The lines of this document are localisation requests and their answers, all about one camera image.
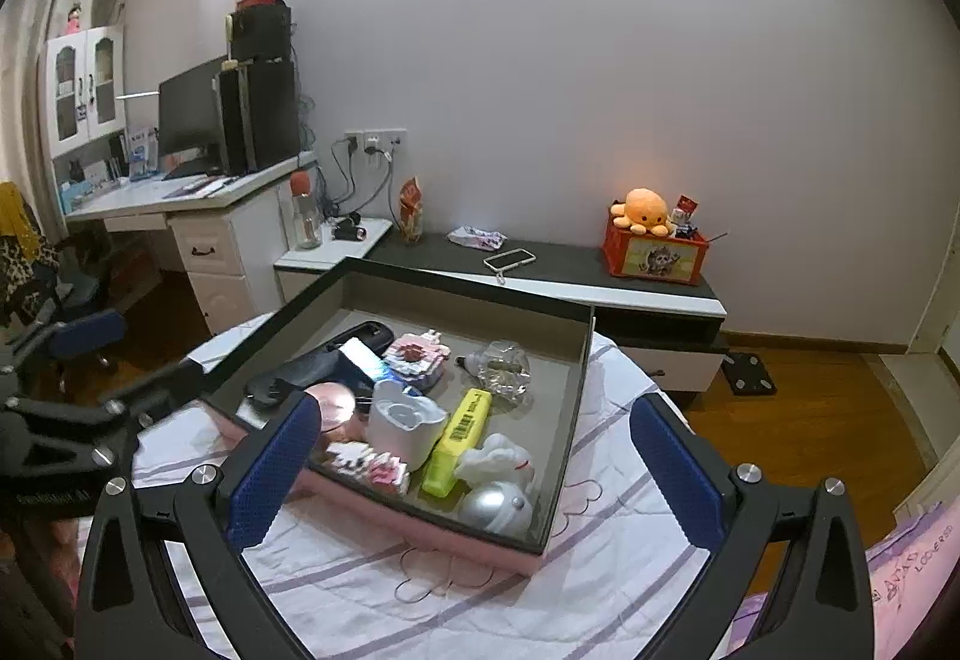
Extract rose gold metal cup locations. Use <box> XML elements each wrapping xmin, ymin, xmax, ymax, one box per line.
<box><xmin>304</xmin><ymin>382</ymin><xmax>368</xmax><ymax>443</ymax></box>

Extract white plastic holder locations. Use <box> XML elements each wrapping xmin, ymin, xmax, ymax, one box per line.
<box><xmin>366</xmin><ymin>379</ymin><xmax>449</xmax><ymax>473</ymax></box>

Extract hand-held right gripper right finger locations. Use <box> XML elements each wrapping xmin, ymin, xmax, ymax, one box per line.
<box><xmin>628</xmin><ymin>394</ymin><xmax>875</xmax><ymax>660</ymax></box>

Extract white glass-door cabinet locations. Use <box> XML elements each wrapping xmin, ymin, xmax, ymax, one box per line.
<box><xmin>39</xmin><ymin>24</ymin><xmax>127</xmax><ymax>162</ymax></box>

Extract patterned tissue packet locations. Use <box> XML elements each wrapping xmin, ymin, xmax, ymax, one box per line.
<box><xmin>448</xmin><ymin>225</ymin><xmax>505</xmax><ymax>250</ymax></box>

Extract white cat figurine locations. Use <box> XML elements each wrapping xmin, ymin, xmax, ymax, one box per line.
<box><xmin>452</xmin><ymin>433</ymin><xmax>537</xmax><ymax>492</ymax></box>

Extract black office chair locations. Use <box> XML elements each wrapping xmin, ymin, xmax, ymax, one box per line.
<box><xmin>0</xmin><ymin>180</ymin><xmax>125</xmax><ymax>391</ymax></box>

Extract large pink brick toy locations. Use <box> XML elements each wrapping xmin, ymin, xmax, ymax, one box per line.
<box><xmin>382</xmin><ymin>328</ymin><xmax>451</xmax><ymax>391</ymax></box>

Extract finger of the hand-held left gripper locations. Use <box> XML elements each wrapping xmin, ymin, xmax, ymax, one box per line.
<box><xmin>15</xmin><ymin>360</ymin><xmax>207</xmax><ymax>440</ymax></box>
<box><xmin>0</xmin><ymin>310</ymin><xmax>127</xmax><ymax>376</ymax></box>

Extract black speaker box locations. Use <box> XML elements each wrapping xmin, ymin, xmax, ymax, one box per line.
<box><xmin>229</xmin><ymin>4</ymin><xmax>293</xmax><ymax>61</ymax></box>

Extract white wall outlets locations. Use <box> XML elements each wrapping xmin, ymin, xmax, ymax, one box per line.
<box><xmin>343</xmin><ymin>129</ymin><xmax>408</xmax><ymax>155</ymax></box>

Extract pink storage box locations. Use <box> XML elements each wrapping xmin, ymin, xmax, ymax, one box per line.
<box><xmin>202</xmin><ymin>257</ymin><xmax>596</xmax><ymax>575</ymax></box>

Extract black keyboard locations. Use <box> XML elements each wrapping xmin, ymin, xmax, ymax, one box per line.
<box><xmin>161</xmin><ymin>161</ymin><xmax>226</xmax><ymax>181</ymax></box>

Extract yellow highlighter pen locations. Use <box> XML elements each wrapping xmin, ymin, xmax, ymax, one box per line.
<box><xmin>420</xmin><ymin>388</ymin><xmax>492</xmax><ymax>497</ymax></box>

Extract blue white packet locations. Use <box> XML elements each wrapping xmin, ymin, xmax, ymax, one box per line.
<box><xmin>126</xmin><ymin>127</ymin><xmax>160</xmax><ymax>181</ymax></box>

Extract small figurines in red box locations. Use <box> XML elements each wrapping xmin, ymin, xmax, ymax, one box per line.
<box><xmin>670</xmin><ymin>195</ymin><xmax>702</xmax><ymax>239</ymax></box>

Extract black computer tower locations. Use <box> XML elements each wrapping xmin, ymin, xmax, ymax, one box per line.
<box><xmin>217</xmin><ymin>60</ymin><xmax>302</xmax><ymax>175</ymax></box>

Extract silver white egg-shaped toy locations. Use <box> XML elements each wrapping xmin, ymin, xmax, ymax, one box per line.
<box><xmin>457</xmin><ymin>484</ymin><xmax>535</xmax><ymax>533</ymax></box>

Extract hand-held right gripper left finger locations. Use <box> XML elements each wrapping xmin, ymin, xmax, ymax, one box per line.
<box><xmin>75</xmin><ymin>391</ymin><xmax>323</xmax><ymax>660</ymax></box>

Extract black bathroom scale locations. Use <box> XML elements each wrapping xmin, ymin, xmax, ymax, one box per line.
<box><xmin>721</xmin><ymin>349</ymin><xmax>777</xmax><ymax>396</ymax></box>

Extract black computer monitor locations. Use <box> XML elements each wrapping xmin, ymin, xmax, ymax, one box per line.
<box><xmin>157</xmin><ymin>56</ymin><xmax>230</xmax><ymax>160</ymax></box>

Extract clear plastic packet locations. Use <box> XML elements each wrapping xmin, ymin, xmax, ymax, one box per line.
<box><xmin>456</xmin><ymin>341</ymin><xmax>535</xmax><ymax>406</ymax></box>

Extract pink blanket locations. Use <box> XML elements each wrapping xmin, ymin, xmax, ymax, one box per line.
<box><xmin>862</xmin><ymin>495</ymin><xmax>960</xmax><ymax>660</ymax></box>

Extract water bottle with orange lid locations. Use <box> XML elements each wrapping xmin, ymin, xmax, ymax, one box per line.
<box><xmin>289</xmin><ymin>171</ymin><xmax>323</xmax><ymax>250</ymax></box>

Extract clear phone case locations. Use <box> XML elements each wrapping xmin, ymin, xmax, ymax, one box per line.
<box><xmin>484</xmin><ymin>247</ymin><xmax>539</xmax><ymax>275</ymax></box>

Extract low white and dark cabinet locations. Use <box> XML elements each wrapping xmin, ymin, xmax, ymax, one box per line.
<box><xmin>274</xmin><ymin>217</ymin><xmax>728</xmax><ymax>406</ymax></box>

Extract white door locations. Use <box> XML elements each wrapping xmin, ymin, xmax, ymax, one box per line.
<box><xmin>911</xmin><ymin>270</ymin><xmax>960</xmax><ymax>357</ymax></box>

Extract white desk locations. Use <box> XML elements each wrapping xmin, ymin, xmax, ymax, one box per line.
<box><xmin>66</xmin><ymin>150</ymin><xmax>320</xmax><ymax>338</ymax></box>

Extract red ornament in glass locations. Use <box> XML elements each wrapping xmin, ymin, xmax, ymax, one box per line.
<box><xmin>397</xmin><ymin>176</ymin><xmax>427</xmax><ymax>245</ymax></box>

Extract black remote control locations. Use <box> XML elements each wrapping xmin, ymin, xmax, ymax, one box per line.
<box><xmin>247</xmin><ymin>322</ymin><xmax>398</xmax><ymax>413</ymax></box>

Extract dark blue gold-edged case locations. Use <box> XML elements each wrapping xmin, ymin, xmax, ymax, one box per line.
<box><xmin>337</xmin><ymin>337</ymin><xmax>395</xmax><ymax>391</ymax></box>

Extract beige curtain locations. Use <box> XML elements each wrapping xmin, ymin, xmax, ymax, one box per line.
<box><xmin>0</xmin><ymin>0</ymin><xmax>83</xmax><ymax>196</ymax></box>

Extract red printed box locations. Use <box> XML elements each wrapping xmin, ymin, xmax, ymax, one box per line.
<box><xmin>602</xmin><ymin>214</ymin><xmax>711</xmax><ymax>284</ymax></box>

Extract small pink white brick toy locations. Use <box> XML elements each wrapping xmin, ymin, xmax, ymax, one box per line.
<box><xmin>326</xmin><ymin>442</ymin><xmax>412</xmax><ymax>494</ymax></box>

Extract orange octopus plush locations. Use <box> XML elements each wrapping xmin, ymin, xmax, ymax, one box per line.
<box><xmin>609</xmin><ymin>189</ymin><xmax>676</xmax><ymax>235</ymax></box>

